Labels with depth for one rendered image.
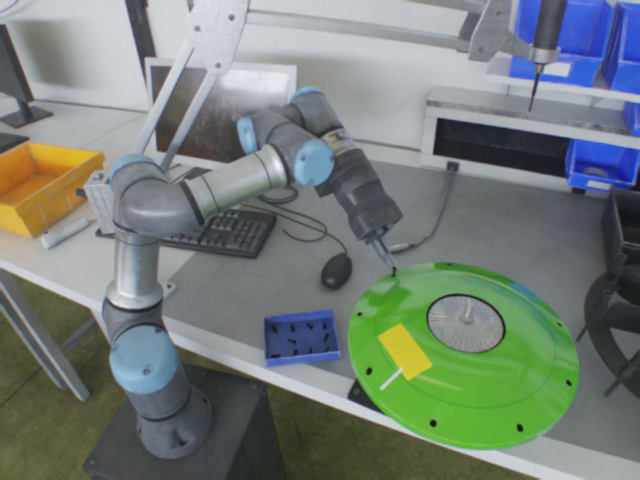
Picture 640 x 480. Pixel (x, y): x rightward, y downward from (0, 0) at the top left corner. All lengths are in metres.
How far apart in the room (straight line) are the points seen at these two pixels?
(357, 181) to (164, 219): 0.28
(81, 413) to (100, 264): 1.05
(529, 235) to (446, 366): 0.61
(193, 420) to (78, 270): 0.51
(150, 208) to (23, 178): 1.11
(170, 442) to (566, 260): 0.88
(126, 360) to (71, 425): 1.39
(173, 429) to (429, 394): 0.40
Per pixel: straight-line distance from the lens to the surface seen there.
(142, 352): 0.64
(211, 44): 0.63
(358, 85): 1.44
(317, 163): 0.56
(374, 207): 0.63
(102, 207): 0.79
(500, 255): 1.00
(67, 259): 1.14
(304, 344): 0.77
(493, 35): 0.70
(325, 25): 0.63
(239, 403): 0.79
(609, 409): 0.81
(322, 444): 1.68
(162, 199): 0.53
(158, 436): 0.74
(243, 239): 0.98
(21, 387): 2.27
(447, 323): 0.58
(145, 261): 0.66
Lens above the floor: 1.52
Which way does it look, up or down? 38 degrees down
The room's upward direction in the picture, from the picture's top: 3 degrees counter-clockwise
